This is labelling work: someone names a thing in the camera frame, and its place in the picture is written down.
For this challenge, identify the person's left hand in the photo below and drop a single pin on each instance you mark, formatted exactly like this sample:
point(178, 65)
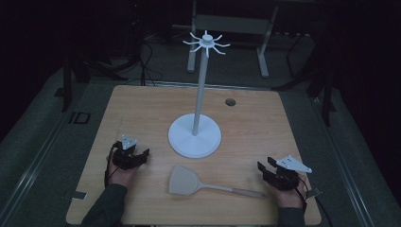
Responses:
point(123, 177)

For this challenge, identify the grey metal desk frame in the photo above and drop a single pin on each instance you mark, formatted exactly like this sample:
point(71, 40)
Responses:
point(231, 24)

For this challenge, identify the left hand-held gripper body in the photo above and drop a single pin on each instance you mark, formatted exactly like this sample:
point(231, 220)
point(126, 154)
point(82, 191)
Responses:
point(125, 157)

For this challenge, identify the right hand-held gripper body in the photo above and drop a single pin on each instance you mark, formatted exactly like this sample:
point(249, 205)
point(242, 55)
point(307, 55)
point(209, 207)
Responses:
point(285, 176)

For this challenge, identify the person's right hand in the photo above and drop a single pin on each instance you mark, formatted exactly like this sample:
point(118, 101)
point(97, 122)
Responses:
point(290, 197)

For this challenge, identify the white hook stand rack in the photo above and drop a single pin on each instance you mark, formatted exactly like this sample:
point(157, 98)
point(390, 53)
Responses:
point(194, 136)

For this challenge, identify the black metal stand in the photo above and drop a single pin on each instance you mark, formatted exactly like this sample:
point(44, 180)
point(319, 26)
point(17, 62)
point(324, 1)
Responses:
point(324, 91)
point(66, 85)

